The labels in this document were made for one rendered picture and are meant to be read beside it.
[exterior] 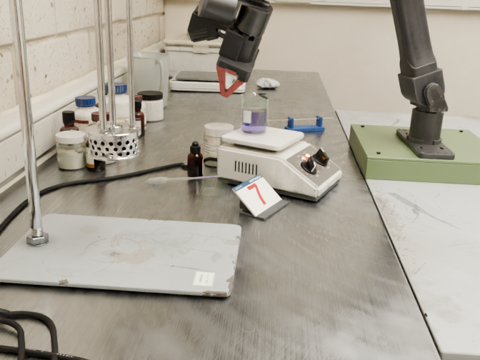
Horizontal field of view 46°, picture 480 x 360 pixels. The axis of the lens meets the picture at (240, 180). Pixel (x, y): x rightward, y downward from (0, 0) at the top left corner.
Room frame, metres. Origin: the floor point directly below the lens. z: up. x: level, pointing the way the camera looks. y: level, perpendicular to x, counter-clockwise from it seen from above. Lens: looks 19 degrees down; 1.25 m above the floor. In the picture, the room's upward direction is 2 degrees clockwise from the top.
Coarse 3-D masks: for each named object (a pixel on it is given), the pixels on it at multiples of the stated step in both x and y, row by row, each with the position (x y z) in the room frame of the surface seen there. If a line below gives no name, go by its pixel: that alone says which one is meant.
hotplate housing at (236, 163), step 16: (224, 144) 0.99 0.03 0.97; (240, 144) 0.98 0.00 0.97; (304, 144) 1.02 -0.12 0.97; (224, 160) 0.97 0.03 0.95; (240, 160) 0.95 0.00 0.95; (256, 160) 0.94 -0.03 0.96; (272, 160) 0.93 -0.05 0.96; (224, 176) 0.97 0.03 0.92; (240, 176) 0.95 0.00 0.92; (272, 176) 0.92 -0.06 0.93; (288, 176) 0.91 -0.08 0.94; (304, 176) 0.90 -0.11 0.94; (336, 176) 0.97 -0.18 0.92; (288, 192) 0.91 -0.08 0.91; (304, 192) 0.90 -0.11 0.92; (320, 192) 0.90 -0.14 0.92
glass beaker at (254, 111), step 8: (248, 96) 0.99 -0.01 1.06; (256, 96) 1.04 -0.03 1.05; (264, 96) 1.03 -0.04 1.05; (248, 104) 0.99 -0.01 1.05; (256, 104) 0.99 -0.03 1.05; (264, 104) 1.00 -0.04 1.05; (248, 112) 0.99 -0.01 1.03; (256, 112) 0.99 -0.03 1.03; (264, 112) 1.00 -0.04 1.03; (248, 120) 0.99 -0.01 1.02; (256, 120) 0.99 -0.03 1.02; (264, 120) 1.00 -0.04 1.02; (248, 128) 0.99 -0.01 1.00; (256, 128) 0.99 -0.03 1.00; (264, 128) 1.00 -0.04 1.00
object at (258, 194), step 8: (256, 184) 0.88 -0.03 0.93; (264, 184) 0.90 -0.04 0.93; (240, 192) 0.84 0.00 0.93; (248, 192) 0.85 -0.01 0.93; (256, 192) 0.87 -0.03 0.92; (264, 192) 0.88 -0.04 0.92; (272, 192) 0.89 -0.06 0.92; (248, 200) 0.84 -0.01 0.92; (256, 200) 0.85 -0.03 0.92; (264, 200) 0.86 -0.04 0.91; (272, 200) 0.87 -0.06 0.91; (256, 208) 0.83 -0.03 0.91
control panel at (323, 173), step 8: (304, 152) 0.98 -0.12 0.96; (312, 152) 1.00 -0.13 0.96; (288, 160) 0.92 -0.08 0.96; (296, 160) 0.94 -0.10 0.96; (304, 160) 0.95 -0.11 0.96; (296, 168) 0.91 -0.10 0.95; (320, 168) 0.96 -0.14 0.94; (328, 168) 0.97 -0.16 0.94; (336, 168) 0.99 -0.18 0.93; (312, 176) 0.91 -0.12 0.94; (320, 176) 0.93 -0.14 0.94; (328, 176) 0.94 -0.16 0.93; (320, 184) 0.90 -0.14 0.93
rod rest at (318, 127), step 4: (288, 116) 1.40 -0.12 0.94; (288, 120) 1.40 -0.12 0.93; (292, 120) 1.38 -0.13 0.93; (316, 120) 1.42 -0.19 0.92; (320, 120) 1.40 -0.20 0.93; (288, 124) 1.40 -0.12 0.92; (292, 124) 1.38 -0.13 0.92; (316, 124) 1.42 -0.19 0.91; (320, 124) 1.40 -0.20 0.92; (284, 128) 1.40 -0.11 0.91; (288, 128) 1.38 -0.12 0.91; (292, 128) 1.38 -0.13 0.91; (296, 128) 1.38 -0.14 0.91; (300, 128) 1.39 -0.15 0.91; (304, 128) 1.39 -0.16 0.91; (308, 128) 1.39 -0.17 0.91; (312, 128) 1.39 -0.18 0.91; (316, 128) 1.40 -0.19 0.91; (320, 128) 1.40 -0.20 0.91; (324, 128) 1.40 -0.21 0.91
